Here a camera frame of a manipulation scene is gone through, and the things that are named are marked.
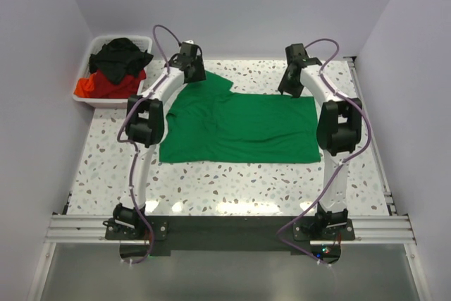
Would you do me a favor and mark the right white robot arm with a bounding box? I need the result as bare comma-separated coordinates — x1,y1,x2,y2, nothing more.
278,43,362,240

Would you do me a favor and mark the black t shirt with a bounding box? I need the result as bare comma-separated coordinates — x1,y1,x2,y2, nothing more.
88,37,154,85

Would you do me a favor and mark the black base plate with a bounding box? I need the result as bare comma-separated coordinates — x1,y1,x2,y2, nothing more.
103,216,356,259

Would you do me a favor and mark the green t shirt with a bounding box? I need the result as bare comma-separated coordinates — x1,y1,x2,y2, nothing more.
159,73,321,164

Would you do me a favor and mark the red t shirt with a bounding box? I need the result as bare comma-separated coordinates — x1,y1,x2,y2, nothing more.
87,70,147,99

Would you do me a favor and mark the orange t shirt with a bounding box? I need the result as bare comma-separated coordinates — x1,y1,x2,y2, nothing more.
73,74,95,98

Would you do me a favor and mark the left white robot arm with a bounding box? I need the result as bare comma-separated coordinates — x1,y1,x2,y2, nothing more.
113,40,206,239

